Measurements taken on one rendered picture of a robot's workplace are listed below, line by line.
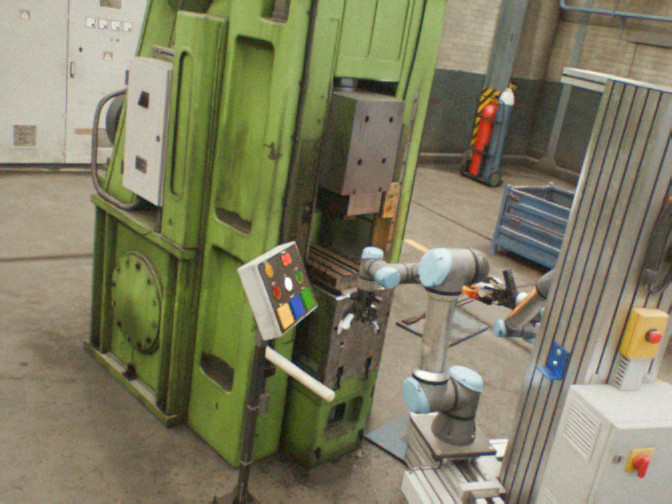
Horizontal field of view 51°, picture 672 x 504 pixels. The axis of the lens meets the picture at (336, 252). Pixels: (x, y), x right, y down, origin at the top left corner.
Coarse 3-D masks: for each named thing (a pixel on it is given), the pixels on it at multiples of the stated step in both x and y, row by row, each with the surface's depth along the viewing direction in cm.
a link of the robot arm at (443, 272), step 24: (432, 264) 211; (456, 264) 210; (432, 288) 213; (456, 288) 212; (432, 312) 216; (432, 336) 217; (432, 360) 218; (408, 384) 223; (432, 384) 218; (432, 408) 221
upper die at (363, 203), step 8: (320, 192) 310; (328, 192) 307; (376, 192) 308; (320, 200) 311; (328, 200) 307; (336, 200) 304; (344, 200) 300; (352, 200) 299; (360, 200) 303; (368, 200) 306; (376, 200) 310; (336, 208) 304; (344, 208) 301; (352, 208) 301; (360, 208) 304; (368, 208) 308; (376, 208) 312
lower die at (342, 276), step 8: (320, 248) 341; (312, 256) 329; (320, 256) 330; (336, 256) 333; (328, 264) 322; (336, 264) 323; (352, 264) 326; (312, 272) 321; (320, 272) 317; (328, 272) 315; (336, 272) 316; (344, 272) 316; (352, 272) 316; (328, 280) 314; (336, 280) 310; (344, 280) 314; (352, 280) 318; (344, 288) 316
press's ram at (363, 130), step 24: (336, 96) 289; (360, 96) 292; (384, 96) 305; (336, 120) 291; (360, 120) 286; (384, 120) 296; (336, 144) 292; (360, 144) 291; (384, 144) 301; (336, 168) 294; (360, 168) 296; (384, 168) 306; (336, 192) 296; (360, 192) 301
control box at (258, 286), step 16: (272, 256) 262; (288, 256) 272; (240, 272) 253; (256, 272) 250; (272, 272) 258; (288, 272) 269; (304, 272) 281; (256, 288) 252; (272, 288) 256; (304, 288) 277; (256, 304) 254; (272, 304) 253; (288, 304) 263; (256, 320) 256; (272, 320) 253; (272, 336) 255
